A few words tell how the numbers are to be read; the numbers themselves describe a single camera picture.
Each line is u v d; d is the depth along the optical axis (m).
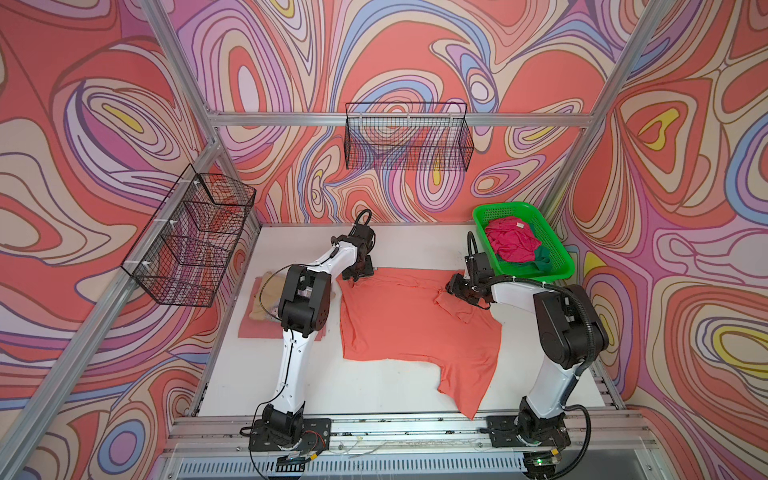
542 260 1.02
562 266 1.00
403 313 0.96
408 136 0.96
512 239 1.07
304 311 0.60
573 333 0.50
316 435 0.72
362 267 0.93
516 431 0.71
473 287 0.75
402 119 0.86
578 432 0.75
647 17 0.71
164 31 0.71
